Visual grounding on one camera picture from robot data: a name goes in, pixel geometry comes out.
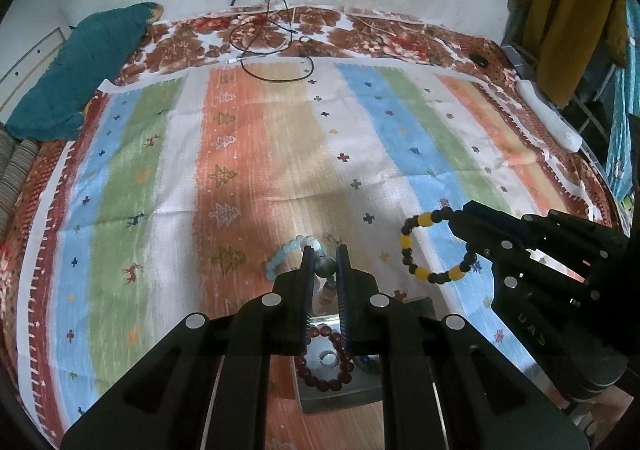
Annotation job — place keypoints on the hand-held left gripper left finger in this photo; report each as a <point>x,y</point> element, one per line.
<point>307,282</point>

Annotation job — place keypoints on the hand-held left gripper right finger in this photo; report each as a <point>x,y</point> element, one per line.
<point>344,282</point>

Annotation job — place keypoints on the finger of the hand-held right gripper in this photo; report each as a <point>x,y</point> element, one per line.
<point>495,212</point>
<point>480,237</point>

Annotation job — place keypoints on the metal tin box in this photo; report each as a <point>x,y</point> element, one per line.
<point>345,397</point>

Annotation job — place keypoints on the white power strip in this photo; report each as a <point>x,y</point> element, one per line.
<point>547,115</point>

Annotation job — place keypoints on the grey metal rack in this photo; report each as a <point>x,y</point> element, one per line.
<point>582,108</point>

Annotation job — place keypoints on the striped woven mat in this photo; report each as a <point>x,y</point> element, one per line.
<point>250,155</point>

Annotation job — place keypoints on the teal printed cloth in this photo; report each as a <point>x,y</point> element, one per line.
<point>622,130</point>

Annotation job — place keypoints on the small black device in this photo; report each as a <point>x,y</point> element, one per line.
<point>481,61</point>

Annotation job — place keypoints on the mustard hanging garment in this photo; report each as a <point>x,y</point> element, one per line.
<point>565,15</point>

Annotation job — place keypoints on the floral bedsheet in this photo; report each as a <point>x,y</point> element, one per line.
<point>200,38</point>

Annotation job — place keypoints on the teal pillow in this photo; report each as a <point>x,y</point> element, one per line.
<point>75,70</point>

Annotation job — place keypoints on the white bed headboard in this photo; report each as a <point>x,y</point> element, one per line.
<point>35,55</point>

